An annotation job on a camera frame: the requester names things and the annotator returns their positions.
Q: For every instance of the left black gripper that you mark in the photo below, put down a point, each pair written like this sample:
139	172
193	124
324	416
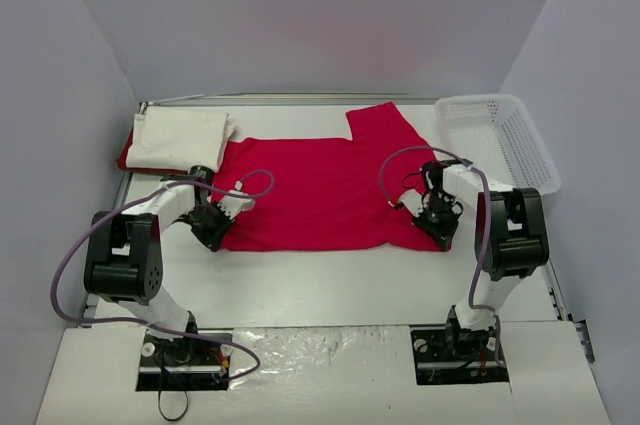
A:
211	230

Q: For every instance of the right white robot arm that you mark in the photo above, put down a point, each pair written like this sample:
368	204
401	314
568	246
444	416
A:
510	239

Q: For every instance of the red t shirt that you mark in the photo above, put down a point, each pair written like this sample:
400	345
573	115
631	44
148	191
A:
328	194
121	161

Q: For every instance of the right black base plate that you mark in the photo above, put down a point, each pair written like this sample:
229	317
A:
439	363

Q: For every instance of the white plastic basket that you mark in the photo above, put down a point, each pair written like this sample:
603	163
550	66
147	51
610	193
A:
497	134

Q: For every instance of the red folded t shirt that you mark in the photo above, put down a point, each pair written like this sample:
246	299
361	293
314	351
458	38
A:
121	161

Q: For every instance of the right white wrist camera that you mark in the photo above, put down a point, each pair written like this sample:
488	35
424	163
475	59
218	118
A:
412	201

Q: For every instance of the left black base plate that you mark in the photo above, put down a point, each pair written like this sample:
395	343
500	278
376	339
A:
184	365

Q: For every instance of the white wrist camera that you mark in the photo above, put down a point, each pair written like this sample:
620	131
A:
412	201
234	204

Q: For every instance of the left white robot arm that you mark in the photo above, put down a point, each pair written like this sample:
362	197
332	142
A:
124	263

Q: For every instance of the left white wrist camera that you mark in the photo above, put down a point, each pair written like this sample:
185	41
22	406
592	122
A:
234	204

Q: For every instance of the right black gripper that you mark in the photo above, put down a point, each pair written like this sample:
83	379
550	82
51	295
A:
435	227

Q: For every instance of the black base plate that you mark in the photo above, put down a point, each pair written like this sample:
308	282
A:
184	365
439	363

